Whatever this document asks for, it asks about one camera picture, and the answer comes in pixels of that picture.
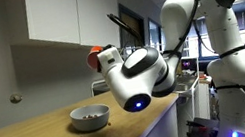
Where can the white tube rail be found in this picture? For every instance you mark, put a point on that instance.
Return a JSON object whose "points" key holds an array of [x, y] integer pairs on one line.
{"points": [[202, 95], [93, 83]]}

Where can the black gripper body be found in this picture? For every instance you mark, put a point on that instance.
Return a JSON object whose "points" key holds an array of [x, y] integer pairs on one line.
{"points": [[108, 47]]}

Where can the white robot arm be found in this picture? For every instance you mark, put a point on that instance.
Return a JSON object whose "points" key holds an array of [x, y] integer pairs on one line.
{"points": [[231, 69]]}

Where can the brown food piece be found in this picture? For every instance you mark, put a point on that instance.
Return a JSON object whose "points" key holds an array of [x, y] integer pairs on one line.
{"points": [[109, 124]]}

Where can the grey round bowl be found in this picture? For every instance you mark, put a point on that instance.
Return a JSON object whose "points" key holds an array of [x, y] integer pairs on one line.
{"points": [[91, 123]]}

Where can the round wall knob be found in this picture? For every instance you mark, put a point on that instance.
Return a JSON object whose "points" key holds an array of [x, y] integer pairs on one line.
{"points": [[16, 98]]}

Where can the white wall cabinet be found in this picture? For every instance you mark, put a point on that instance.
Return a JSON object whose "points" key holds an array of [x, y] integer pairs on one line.
{"points": [[69, 17]]}

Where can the black red base box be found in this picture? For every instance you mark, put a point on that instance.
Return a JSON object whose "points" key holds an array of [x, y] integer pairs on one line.
{"points": [[204, 130]]}

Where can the brown food in bowl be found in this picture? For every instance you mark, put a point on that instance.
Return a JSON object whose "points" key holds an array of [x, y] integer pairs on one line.
{"points": [[90, 116]]}

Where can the red plastic cup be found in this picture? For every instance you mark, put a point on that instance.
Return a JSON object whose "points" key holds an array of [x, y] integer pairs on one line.
{"points": [[93, 58]]}

